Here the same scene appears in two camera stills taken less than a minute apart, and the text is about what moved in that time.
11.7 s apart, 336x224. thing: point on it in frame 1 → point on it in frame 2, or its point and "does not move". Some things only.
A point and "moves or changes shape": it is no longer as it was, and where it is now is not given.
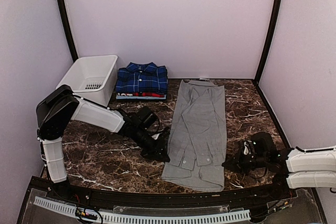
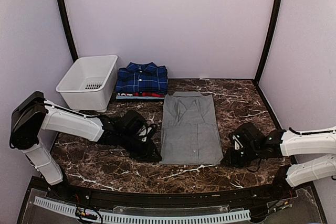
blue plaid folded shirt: (142, 77) does not move
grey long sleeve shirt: (196, 155) moves or changes shape
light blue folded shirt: (143, 97) does not move
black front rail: (241, 197) does not move
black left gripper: (154, 153) → (147, 155)
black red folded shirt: (139, 94) does not move
